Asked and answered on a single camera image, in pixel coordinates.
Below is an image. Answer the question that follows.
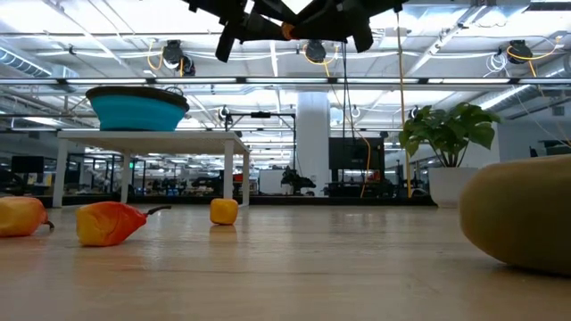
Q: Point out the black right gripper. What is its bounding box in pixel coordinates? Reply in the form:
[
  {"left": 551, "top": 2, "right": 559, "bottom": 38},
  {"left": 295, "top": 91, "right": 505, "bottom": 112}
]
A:
[{"left": 292, "top": 0, "right": 410, "bottom": 54}]

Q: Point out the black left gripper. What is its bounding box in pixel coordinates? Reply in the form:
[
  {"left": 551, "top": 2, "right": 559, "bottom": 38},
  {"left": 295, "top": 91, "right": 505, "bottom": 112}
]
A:
[{"left": 181, "top": 0, "right": 299, "bottom": 63}]

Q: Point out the orange yellow toy pear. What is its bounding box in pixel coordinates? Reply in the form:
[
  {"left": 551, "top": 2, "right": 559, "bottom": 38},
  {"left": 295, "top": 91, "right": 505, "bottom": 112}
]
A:
[
  {"left": 209, "top": 197, "right": 239, "bottom": 226},
  {"left": 74, "top": 201, "right": 173, "bottom": 249},
  {"left": 0, "top": 196, "right": 55, "bottom": 239}
]

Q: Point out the brown green toy kiwi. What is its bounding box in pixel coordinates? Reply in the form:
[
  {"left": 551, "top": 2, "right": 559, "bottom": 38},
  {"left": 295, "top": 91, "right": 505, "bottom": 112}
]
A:
[{"left": 458, "top": 154, "right": 571, "bottom": 277}]

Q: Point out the large black screen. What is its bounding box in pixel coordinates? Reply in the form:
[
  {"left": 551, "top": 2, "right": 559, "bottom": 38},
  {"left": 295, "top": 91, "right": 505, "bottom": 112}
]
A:
[{"left": 328, "top": 136, "right": 386, "bottom": 183}]

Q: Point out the green plant in white pot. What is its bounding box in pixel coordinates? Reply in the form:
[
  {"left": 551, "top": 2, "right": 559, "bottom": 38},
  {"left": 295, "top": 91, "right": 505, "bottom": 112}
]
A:
[{"left": 398, "top": 102, "right": 501, "bottom": 210}]

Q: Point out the blue grey collapsible bowl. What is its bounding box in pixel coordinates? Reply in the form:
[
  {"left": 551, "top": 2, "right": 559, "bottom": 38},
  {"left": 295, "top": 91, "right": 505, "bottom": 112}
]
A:
[{"left": 85, "top": 86, "right": 191, "bottom": 133}]

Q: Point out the white perforated metal shelf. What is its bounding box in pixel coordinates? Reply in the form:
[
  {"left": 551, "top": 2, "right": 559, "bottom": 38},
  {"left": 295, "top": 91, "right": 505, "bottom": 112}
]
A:
[{"left": 52, "top": 130, "right": 252, "bottom": 210}]

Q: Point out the small black monitor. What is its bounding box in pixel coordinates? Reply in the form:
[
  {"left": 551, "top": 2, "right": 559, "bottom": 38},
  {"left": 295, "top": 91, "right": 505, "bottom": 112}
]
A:
[{"left": 11, "top": 155, "right": 46, "bottom": 176}]

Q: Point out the black ceiling cable reel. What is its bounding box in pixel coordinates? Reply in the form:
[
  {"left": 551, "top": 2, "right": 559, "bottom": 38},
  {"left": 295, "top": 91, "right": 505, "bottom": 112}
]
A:
[
  {"left": 507, "top": 40, "right": 534, "bottom": 66},
  {"left": 161, "top": 39, "right": 197, "bottom": 78},
  {"left": 304, "top": 39, "right": 328, "bottom": 65}
]

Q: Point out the black background frame stand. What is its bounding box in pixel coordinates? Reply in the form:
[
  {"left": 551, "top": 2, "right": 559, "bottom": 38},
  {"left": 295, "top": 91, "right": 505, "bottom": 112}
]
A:
[{"left": 224, "top": 111, "right": 298, "bottom": 197}]

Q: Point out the black aluminium table frame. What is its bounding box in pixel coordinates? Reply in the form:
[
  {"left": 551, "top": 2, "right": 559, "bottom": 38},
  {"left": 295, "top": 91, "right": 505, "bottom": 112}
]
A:
[{"left": 0, "top": 193, "right": 441, "bottom": 209}]

